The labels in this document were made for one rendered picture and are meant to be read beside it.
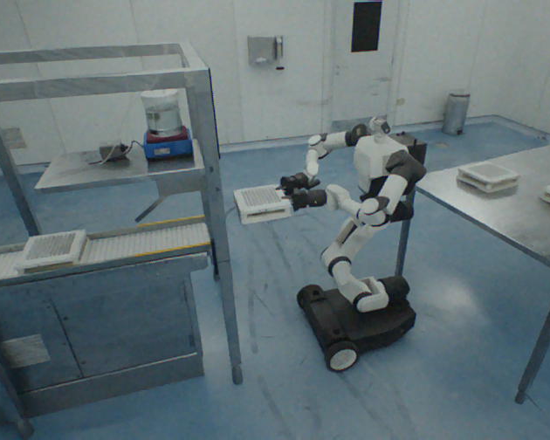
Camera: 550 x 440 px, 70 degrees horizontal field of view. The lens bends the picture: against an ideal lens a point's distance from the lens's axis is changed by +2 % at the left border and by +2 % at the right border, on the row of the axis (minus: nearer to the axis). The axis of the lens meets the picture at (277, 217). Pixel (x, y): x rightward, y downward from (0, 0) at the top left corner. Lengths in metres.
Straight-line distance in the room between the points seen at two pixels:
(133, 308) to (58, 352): 0.43
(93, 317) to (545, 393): 2.41
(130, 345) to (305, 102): 4.38
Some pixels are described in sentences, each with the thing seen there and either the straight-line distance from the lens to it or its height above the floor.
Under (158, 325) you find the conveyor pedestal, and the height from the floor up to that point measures 0.47.
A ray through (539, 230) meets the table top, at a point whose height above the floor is 0.89.
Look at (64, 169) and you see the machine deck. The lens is 1.82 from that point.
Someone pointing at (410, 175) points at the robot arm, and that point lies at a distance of 1.88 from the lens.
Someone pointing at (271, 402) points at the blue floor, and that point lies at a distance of 2.37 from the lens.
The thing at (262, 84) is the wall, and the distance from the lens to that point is 5.62.
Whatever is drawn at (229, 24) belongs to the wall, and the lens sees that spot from 5.47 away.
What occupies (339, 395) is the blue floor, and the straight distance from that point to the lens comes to 2.40.
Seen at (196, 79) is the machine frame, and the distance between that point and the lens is 1.52.
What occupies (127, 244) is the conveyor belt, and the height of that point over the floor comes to 0.91.
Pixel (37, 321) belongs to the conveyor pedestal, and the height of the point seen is 0.64.
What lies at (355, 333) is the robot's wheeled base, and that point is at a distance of 2.47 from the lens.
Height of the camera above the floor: 1.94
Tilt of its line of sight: 30 degrees down
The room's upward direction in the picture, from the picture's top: 2 degrees counter-clockwise
